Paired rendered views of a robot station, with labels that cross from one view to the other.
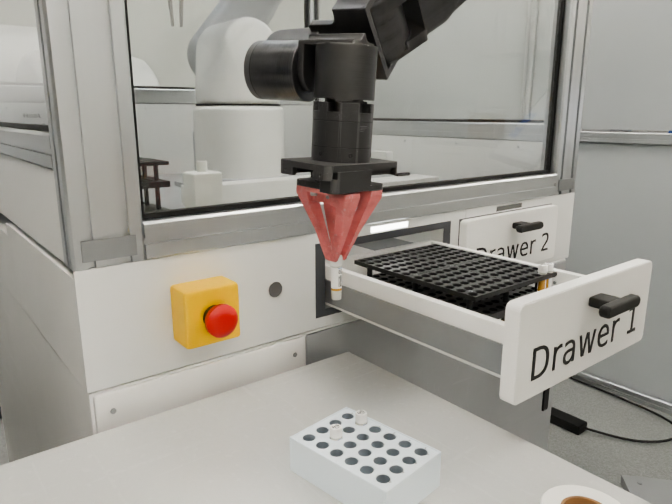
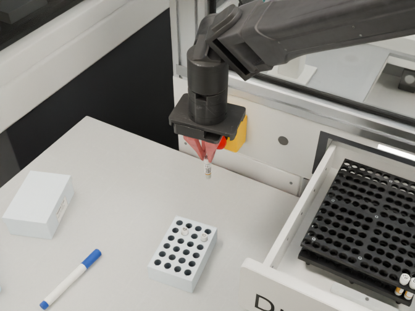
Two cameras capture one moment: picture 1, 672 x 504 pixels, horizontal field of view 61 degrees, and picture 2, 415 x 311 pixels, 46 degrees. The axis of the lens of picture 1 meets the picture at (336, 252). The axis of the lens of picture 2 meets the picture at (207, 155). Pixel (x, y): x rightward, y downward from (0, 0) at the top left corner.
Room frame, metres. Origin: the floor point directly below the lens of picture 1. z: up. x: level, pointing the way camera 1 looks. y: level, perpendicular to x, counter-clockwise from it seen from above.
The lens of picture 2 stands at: (0.33, -0.54, 1.52)
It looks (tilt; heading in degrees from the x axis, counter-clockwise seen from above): 43 degrees down; 67
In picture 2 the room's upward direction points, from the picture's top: straight up
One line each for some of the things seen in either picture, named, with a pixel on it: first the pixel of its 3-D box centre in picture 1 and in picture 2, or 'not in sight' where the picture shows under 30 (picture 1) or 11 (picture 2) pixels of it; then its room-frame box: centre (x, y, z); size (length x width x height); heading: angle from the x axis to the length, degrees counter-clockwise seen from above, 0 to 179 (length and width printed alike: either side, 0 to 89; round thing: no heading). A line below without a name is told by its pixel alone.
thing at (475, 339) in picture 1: (445, 288); (372, 227); (0.79, -0.16, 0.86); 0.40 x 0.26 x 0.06; 38
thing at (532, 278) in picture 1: (512, 284); (357, 263); (0.70, -0.23, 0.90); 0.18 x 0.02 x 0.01; 128
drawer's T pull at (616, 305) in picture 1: (609, 303); not in sight; (0.60, -0.31, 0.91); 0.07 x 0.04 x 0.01; 128
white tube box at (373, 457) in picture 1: (363, 461); (183, 252); (0.49, -0.03, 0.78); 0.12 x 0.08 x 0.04; 46
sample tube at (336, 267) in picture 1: (336, 277); (207, 167); (0.55, 0.00, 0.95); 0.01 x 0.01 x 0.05
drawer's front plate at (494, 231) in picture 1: (511, 240); not in sight; (1.07, -0.34, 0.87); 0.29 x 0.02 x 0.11; 128
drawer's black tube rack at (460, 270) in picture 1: (450, 287); (372, 229); (0.78, -0.16, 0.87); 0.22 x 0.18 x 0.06; 38
